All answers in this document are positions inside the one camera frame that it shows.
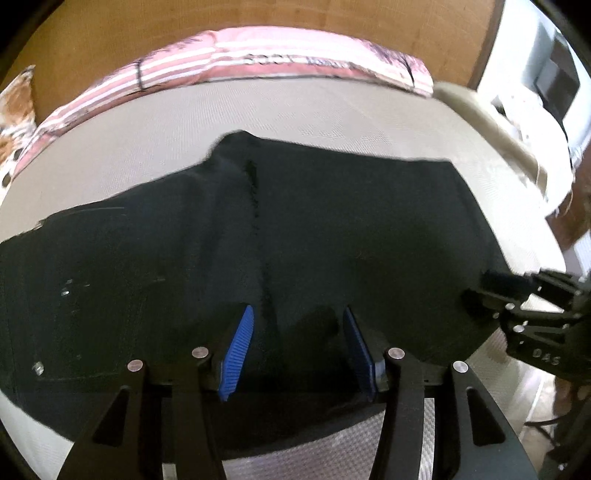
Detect wooden headboard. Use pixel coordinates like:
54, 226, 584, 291
18, 0, 504, 121

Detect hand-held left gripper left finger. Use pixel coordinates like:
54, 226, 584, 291
58, 304, 256, 480

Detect white dotted quilt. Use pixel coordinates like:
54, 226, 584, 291
492, 92, 578, 217

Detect floral brown white pillow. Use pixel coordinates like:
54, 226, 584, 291
0, 65, 38, 185

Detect beige woven bed mat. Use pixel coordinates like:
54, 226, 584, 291
0, 76, 568, 480

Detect black pants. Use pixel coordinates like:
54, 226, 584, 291
0, 130, 513, 446

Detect beige satin blanket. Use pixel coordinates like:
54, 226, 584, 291
434, 82, 550, 204

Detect pink striped pillow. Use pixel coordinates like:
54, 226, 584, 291
11, 28, 435, 178

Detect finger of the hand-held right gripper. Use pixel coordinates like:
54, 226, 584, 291
482, 271, 585, 301
463, 287, 575, 372

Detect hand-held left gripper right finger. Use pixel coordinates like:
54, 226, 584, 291
342, 305, 527, 480

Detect dark flat screen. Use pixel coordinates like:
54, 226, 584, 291
533, 32, 581, 121

